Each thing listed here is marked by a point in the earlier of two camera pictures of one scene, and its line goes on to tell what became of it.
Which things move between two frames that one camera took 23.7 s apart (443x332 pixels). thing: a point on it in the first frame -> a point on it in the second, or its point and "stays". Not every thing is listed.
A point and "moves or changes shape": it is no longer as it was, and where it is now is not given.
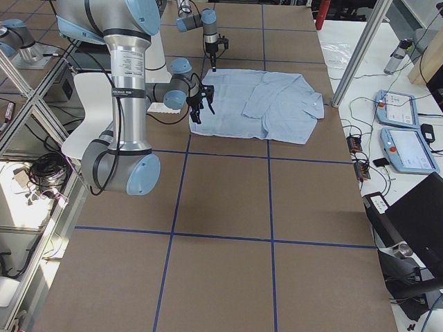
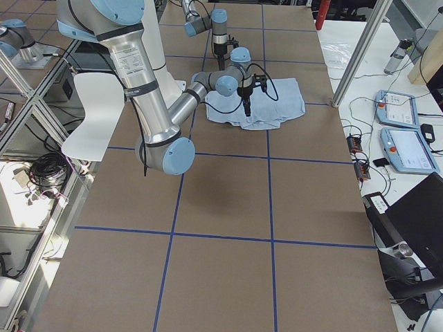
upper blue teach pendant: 396,108 stays
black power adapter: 428,132 stays
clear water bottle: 405,45 stays
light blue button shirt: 259,104 moves or changes shape
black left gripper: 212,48 -> 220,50
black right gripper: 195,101 -> 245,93
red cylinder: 322,13 stays
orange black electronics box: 354,144 stays
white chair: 95,91 stays
